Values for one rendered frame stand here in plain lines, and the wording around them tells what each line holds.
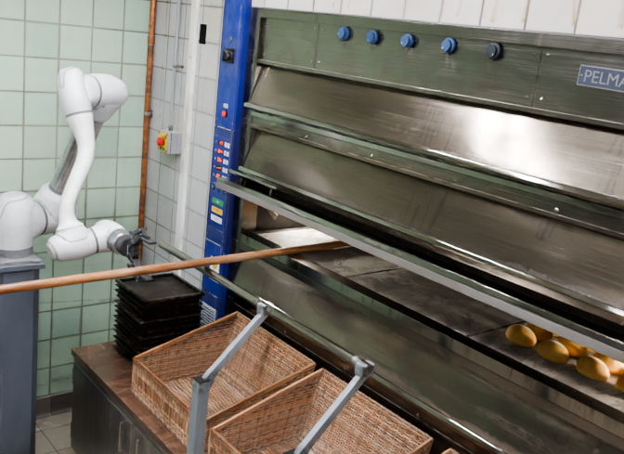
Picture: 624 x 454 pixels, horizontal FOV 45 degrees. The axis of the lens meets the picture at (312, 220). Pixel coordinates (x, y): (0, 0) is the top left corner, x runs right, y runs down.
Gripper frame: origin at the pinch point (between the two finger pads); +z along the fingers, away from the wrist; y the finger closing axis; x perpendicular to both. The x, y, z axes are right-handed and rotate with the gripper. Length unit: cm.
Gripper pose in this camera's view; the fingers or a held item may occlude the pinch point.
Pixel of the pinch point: (150, 261)
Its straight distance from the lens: 268.0
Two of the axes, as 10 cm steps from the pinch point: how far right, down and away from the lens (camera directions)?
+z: 6.3, 2.6, -7.4
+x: -7.7, 0.7, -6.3
